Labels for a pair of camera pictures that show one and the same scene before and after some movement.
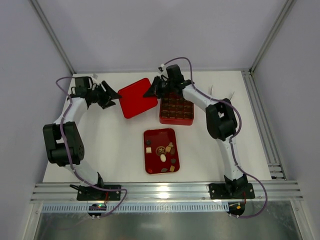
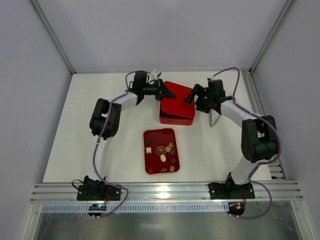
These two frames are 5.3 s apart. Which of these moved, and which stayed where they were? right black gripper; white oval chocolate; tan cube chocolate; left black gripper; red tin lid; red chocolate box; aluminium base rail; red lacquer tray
Moved: red tin lid; left black gripper; right black gripper
Stayed: red chocolate box; red lacquer tray; aluminium base rail; white oval chocolate; tan cube chocolate
